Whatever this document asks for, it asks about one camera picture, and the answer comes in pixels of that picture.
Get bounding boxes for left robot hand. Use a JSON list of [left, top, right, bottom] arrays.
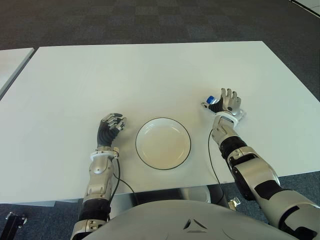
[[96, 112, 129, 149]]

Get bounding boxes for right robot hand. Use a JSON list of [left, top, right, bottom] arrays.
[[200, 87, 243, 117]]

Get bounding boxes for clear water bottle blue cap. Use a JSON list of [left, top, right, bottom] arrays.
[[205, 95, 247, 124]]

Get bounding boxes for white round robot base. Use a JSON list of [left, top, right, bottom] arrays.
[[174, 186, 212, 204]]

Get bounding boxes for white plate black rim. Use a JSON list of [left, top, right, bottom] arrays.
[[135, 117, 193, 171]]

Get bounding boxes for black support column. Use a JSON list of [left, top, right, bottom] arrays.
[[208, 184, 230, 208]]

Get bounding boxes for white side table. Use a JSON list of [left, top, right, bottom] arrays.
[[0, 47, 35, 100]]

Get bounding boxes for grey robot torso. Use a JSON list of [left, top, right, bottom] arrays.
[[82, 199, 301, 240]]

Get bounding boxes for black wheeled stand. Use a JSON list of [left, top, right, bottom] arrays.
[[0, 211, 29, 240]]

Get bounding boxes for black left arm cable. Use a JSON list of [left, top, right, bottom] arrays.
[[108, 156, 138, 204]]

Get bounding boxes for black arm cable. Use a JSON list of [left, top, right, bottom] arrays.
[[108, 156, 138, 204], [207, 128, 230, 202]]

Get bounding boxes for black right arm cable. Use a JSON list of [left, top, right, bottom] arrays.
[[207, 128, 230, 202]]

